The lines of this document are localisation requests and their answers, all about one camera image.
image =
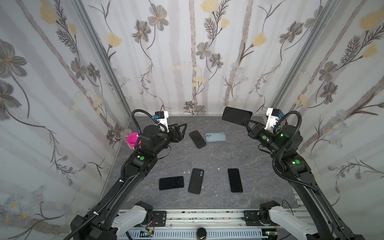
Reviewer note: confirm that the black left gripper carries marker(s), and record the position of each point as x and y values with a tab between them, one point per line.
178	136

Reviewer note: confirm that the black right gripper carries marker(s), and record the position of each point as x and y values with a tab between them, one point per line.
251	126

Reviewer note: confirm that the black smartphone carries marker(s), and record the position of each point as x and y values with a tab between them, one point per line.
235	181
236	116
171	183

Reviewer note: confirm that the black phone case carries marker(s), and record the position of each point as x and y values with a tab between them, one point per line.
197	139
196	181

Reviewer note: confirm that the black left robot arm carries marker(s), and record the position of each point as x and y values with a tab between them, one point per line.
103	221

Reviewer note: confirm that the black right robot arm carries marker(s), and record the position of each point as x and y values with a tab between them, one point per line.
283	143

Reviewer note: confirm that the light blue phone case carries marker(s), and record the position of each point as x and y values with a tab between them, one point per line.
215	137

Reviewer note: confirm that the pink silicone cup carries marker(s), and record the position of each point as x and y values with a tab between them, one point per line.
133	140

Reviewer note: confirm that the black round knob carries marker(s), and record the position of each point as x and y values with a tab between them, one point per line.
201	234

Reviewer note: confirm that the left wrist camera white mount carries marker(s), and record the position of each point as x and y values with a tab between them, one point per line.
162	118

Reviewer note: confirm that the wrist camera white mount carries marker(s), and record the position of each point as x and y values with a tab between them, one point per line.
162	118
273	116

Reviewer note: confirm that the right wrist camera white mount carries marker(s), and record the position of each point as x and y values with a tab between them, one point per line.
273	116

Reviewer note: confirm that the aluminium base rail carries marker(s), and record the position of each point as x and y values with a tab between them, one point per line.
204	220

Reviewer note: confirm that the white slotted cable duct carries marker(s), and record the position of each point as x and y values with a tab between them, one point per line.
191	234

